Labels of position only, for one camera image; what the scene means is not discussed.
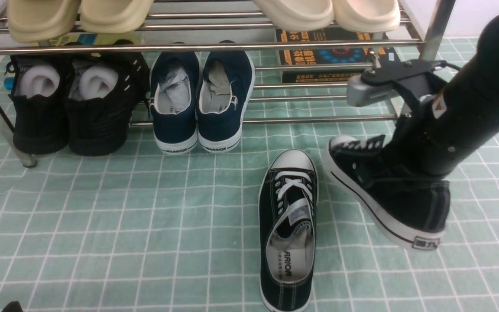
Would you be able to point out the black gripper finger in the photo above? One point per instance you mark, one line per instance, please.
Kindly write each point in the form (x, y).
(13, 306)

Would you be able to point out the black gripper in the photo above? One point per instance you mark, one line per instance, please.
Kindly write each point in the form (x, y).
(396, 166)

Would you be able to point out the black canvas sneaker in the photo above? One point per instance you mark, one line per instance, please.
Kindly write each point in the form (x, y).
(409, 208)
(287, 207)

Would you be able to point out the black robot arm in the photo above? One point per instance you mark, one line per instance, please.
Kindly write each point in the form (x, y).
(461, 119)

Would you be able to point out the metal shoe rack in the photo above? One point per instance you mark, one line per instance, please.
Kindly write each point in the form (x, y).
(294, 103)

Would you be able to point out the right cream slipper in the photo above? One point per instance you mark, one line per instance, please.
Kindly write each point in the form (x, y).
(367, 16)

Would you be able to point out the cream slipper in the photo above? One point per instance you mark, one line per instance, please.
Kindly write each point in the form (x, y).
(297, 15)
(367, 16)

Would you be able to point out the black printed box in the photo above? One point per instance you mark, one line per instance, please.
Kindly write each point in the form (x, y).
(339, 56)

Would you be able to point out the left cream slipper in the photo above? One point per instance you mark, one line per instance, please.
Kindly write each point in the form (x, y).
(297, 15)

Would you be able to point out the green checkered floor mat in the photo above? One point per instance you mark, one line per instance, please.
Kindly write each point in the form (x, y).
(138, 231)

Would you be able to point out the right navy canvas sneaker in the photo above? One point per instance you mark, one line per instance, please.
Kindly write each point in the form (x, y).
(228, 80)

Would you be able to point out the navy canvas sneaker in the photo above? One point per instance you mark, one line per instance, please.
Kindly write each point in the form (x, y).
(174, 80)
(228, 80)

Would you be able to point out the left black knit shoe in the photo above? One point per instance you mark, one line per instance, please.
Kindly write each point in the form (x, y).
(39, 85)

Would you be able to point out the black knit shoe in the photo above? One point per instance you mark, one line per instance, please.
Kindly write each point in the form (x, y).
(101, 98)
(39, 85)

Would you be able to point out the right black knit shoe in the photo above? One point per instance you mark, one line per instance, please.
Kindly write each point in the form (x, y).
(101, 98)

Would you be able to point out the left navy canvas sneaker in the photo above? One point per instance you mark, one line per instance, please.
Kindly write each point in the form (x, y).
(174, 80)

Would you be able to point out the left tan slipper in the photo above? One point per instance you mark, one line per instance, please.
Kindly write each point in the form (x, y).
(40, 20)

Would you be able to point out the tan slipper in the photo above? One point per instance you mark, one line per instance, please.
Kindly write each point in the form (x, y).
(40, 20)
(113, 16)

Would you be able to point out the right tan slipper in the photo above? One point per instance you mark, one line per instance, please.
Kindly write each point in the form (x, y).
(113, 16)

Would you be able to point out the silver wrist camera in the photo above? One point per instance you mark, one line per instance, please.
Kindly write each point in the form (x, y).
(359, 94)

